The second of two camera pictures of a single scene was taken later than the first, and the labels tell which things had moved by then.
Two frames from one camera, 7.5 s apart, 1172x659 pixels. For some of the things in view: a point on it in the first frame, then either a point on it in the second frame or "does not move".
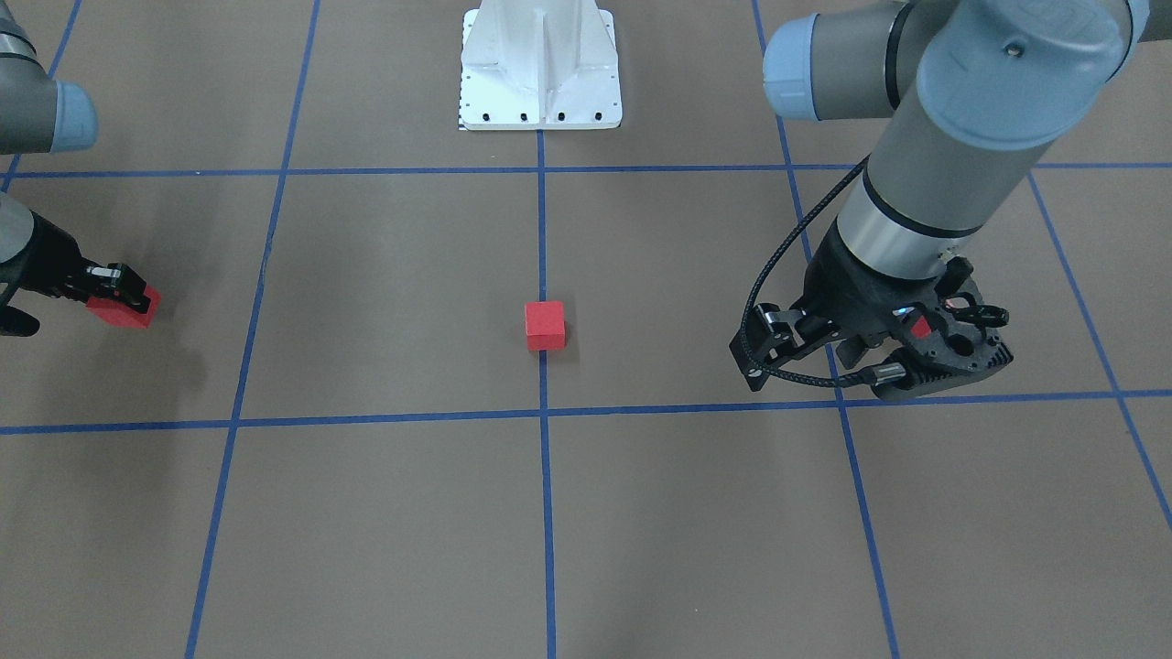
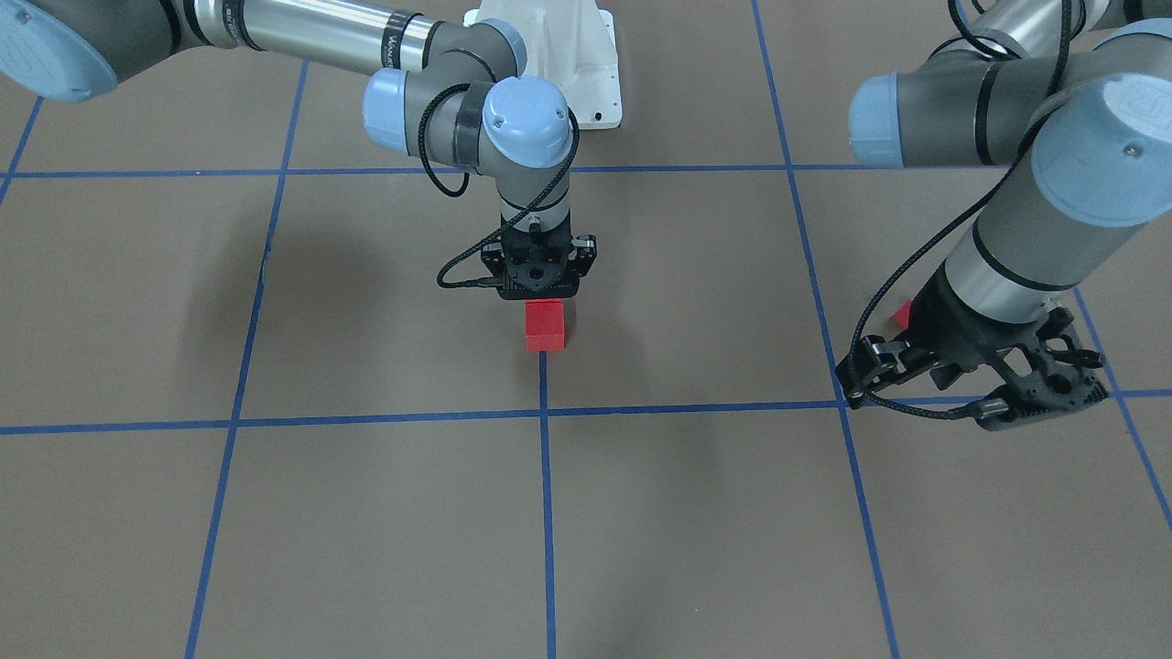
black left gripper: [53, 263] -> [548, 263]
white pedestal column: [539, 65] does not move
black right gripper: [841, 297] -> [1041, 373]
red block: [545, 325] does not move
